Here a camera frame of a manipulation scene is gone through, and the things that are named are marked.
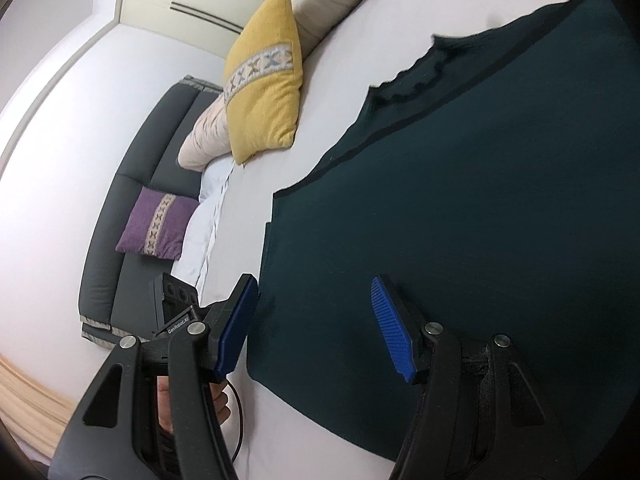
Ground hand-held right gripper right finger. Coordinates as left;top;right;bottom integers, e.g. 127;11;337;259
370;274;601;480

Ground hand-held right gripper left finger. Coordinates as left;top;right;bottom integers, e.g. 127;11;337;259
47;274;259;480

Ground dark green sweater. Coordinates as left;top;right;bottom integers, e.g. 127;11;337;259
246;0;640;461

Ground person's left hand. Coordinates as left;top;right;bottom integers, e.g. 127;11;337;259
156;376;232;433

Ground white pillow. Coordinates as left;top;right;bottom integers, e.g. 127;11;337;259
175;157;238;293

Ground purple patterned pillow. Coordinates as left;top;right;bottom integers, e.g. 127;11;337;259
115;186;201;261

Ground grey padded headboard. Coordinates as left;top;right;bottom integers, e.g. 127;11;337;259
77;76;223;348

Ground pink duvet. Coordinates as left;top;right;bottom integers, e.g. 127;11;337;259
178;95;236;171

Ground yellow patterned pillow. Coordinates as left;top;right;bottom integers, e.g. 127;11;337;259
223;0;305;166

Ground black cable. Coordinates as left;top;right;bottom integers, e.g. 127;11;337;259
225;381;247;463

